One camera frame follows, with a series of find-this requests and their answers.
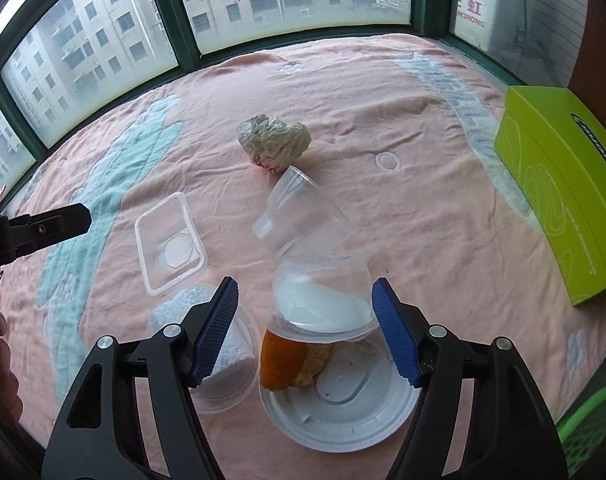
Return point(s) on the clear plastic cup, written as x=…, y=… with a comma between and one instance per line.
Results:
x=301, y=219

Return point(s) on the white styrofoam block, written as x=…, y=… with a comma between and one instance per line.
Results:
x=207, y=325

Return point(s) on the clear dome cup with tissue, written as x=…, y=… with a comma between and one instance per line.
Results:
x=322, y=300

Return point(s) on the green plastic waste basket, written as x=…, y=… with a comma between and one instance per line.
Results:
x=583, y=431

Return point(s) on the white round plastic lid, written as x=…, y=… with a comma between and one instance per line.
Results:
x=357, y=401

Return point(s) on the paper ball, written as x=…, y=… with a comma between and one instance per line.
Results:
x=271, y=143

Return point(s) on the green window frame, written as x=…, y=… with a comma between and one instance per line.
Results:
x=429, y=19

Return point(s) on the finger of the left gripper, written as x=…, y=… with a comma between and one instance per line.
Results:
x=29, y=233

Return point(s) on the clear rectangular plastic tray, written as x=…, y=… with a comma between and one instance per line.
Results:
x=170, y=249

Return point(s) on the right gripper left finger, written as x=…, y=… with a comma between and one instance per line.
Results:
x=129, y=415

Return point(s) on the green shoe box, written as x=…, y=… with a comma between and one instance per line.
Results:
x=555, y=150

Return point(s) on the orange peel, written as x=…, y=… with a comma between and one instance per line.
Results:
x=287, y=363

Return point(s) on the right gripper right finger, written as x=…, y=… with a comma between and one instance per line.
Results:
x=480, y=414

